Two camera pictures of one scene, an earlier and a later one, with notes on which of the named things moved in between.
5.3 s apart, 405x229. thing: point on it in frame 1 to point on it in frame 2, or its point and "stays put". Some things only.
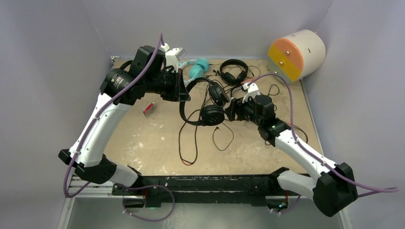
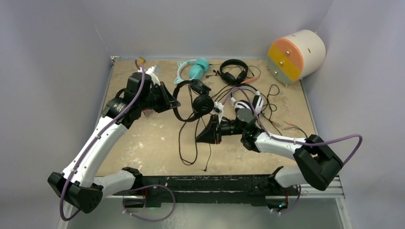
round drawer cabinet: (297, 57) stays put
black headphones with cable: (211, 115) to (203, 104)
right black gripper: (235, 105) to (209, 135)
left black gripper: (178, 86) to (167, 99)
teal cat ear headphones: (197, 67) stays put
